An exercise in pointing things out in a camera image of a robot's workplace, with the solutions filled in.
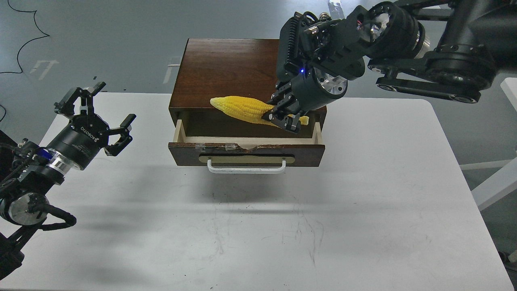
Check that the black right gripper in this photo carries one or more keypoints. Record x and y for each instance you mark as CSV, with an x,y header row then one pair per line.
x,y
310,90

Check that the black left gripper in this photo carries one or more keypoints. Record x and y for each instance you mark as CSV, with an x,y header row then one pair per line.
x,y
80,140

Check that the yellow corn cob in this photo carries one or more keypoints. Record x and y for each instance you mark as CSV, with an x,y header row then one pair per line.
x,y
246,109

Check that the wooden drawer with white handle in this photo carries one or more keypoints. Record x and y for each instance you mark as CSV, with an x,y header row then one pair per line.
x,y
246,154

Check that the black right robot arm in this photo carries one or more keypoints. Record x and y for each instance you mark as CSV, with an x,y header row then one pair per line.
x,y
451,54

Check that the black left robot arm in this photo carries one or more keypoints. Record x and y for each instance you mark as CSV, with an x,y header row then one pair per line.
x,y
36,169

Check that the dark wooden drawer cabinet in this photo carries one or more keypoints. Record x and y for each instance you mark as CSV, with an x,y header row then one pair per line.
x,y
218,67

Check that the white table at right edge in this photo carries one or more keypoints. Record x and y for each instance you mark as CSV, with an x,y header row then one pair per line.
x,y
489,167

